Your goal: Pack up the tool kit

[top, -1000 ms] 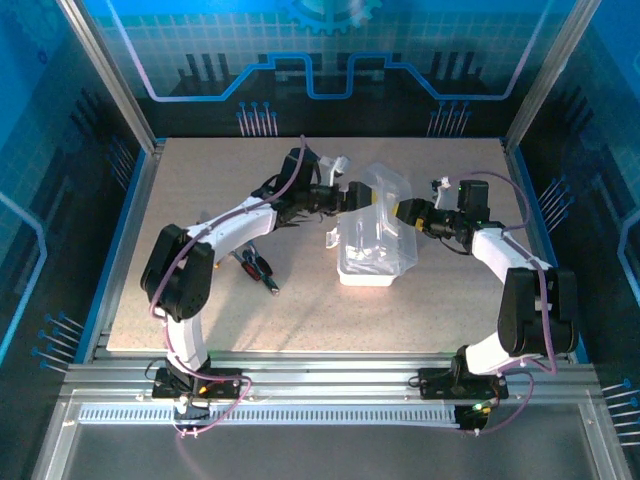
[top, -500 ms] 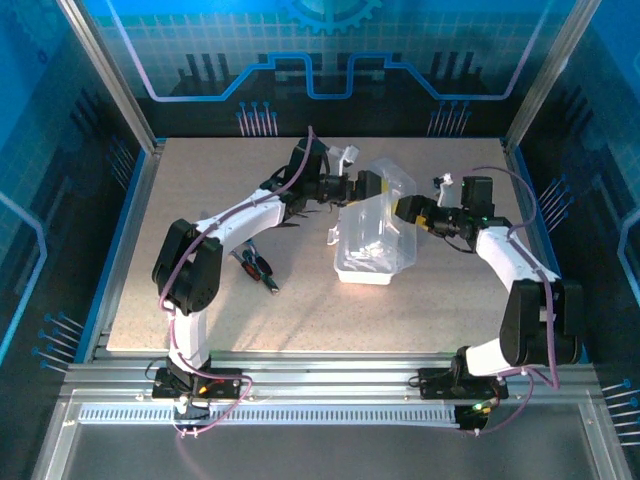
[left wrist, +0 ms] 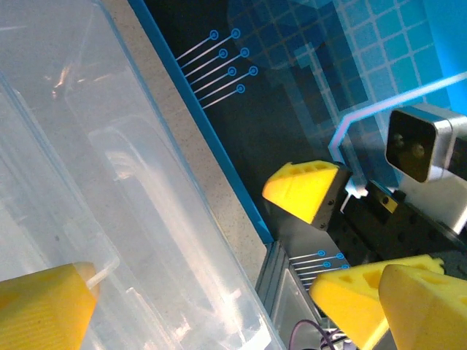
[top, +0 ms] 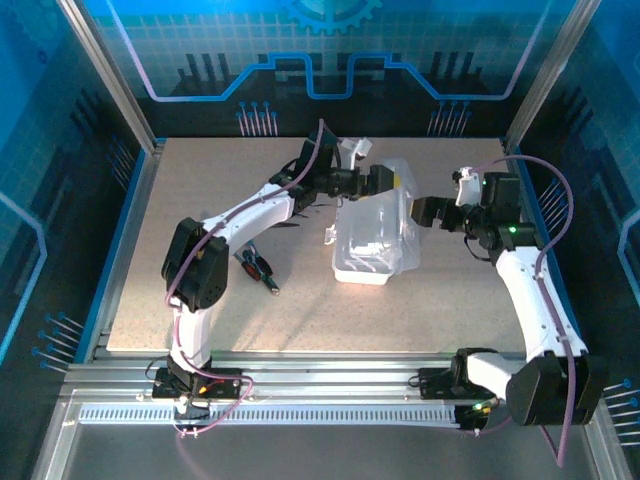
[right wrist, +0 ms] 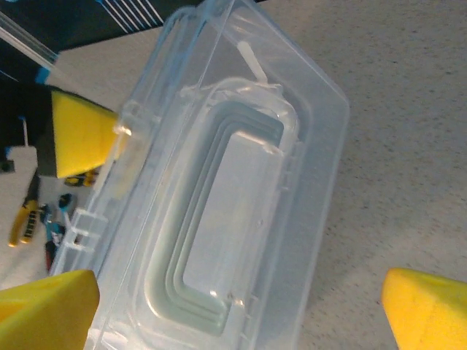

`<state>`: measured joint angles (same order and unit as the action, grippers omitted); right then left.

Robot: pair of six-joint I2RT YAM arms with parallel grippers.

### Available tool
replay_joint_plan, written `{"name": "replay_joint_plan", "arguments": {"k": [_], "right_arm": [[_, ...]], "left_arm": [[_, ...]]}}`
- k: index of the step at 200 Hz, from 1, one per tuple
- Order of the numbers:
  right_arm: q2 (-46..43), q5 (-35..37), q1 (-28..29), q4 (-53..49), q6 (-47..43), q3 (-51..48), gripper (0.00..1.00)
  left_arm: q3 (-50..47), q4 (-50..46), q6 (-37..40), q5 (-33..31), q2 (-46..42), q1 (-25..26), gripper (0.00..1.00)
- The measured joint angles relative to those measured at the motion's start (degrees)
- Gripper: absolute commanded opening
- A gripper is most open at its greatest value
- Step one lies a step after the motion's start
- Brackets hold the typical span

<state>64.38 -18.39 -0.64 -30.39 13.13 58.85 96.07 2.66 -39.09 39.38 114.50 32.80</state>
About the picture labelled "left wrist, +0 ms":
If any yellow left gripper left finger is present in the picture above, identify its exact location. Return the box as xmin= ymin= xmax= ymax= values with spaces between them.
xmin=0 ymin=261 xmax=100 ymax=350

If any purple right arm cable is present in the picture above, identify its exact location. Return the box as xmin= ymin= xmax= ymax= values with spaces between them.
xmin=289 ymin=319 xmax=351 ymax=350

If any blue table edge trim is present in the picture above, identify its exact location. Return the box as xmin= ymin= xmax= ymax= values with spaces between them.
xmin=127 ymin=0 xmax=275 ymax=244

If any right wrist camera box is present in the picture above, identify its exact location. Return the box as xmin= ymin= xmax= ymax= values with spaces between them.
xmin=385 ymin=103 xmax=467 ymax=183

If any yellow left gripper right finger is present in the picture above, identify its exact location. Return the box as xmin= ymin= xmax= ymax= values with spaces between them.
xmin=378 ymin=264 xmax=467 ymax=350

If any clear plastic tool box lid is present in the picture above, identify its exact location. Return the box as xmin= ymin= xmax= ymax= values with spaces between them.
xmin=0 ymin=0 xmax=287 ymax=350

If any aluminium front rail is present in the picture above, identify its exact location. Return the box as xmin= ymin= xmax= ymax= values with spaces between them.
xmin=254 ymin=240 xmax=351 ymax=350

